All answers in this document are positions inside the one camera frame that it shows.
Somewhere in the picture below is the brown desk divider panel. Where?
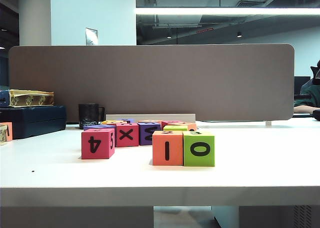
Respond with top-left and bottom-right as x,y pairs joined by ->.
8,43 -> 295,122

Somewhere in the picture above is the black mug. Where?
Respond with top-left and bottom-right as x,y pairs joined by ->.
78,103 -> 106,130

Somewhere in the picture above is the purple block letter M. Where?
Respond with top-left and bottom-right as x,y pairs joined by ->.
137,122 -> 162,146

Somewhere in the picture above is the small beige patterned box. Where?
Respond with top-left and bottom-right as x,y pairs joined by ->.
0,125 -> 9,146

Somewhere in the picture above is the black monitor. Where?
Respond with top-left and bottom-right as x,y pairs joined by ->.
294,76 -> 312,101

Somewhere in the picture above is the orange block digit 1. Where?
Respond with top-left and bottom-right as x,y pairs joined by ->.
0,122 -> 13,142

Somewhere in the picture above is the pink block digits 4 5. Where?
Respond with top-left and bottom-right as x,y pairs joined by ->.
81,128 -> 116,160

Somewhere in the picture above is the orange block digit 3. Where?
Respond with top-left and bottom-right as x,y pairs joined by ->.
174,122 -> 198,131

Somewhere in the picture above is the pink foam block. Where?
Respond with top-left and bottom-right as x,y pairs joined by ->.
161,120 -> 181,128

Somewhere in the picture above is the dark blue case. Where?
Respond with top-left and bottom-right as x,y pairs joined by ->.
0,105 -> 67,140

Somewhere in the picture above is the gold patterned flat box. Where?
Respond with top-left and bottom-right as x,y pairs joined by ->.
8,89 -> 55,107

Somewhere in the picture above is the black chair headrest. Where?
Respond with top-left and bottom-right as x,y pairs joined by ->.
310,60 -> 320,85

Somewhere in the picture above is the blue flat box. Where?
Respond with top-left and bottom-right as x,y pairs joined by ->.
0,89 -> 11,107

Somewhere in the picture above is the seated person green shirt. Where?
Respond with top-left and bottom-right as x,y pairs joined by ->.
293,84 -> 320,113

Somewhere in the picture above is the pink block letter X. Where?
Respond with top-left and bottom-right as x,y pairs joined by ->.
115,122 -> 140,148

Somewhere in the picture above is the green block letters O W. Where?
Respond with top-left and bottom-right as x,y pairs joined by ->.
182,130 -> 216,167

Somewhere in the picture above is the orange block letters W I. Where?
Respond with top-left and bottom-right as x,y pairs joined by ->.
151,130 -> 185,166

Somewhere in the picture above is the paper notice on column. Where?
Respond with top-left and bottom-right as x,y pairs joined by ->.
85,27 -> 99,46

